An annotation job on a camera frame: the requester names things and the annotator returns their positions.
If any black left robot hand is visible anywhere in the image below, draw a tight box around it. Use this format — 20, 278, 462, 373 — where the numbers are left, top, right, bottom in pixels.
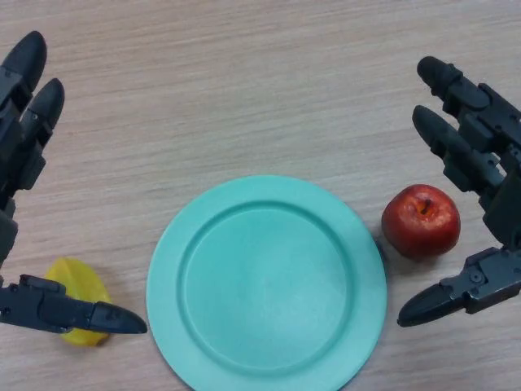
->
0, 30, 148, 336

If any red apple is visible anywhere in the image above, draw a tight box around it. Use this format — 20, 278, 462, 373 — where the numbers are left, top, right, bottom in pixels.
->
381, 183, 462, 259

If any yellow starfruit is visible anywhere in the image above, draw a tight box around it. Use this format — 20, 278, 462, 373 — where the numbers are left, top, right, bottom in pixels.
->
45, 257, 112, 348

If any green round plate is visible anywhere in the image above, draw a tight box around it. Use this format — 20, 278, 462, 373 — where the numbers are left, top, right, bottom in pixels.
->
146, 174, 388, 391

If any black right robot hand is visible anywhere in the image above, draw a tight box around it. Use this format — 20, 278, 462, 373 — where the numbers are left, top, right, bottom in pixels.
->
397, 55, 521, 327

